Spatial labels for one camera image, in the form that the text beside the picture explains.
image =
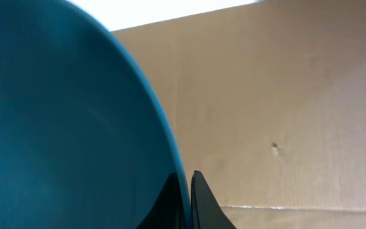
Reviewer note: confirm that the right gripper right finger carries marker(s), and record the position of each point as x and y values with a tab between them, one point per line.
206	212

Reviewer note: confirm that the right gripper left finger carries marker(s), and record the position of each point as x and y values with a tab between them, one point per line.
167	211

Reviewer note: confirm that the dark blue plate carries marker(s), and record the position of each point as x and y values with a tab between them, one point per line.
84	142

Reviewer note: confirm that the brown cardboard box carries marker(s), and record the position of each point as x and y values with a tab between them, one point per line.
268	101

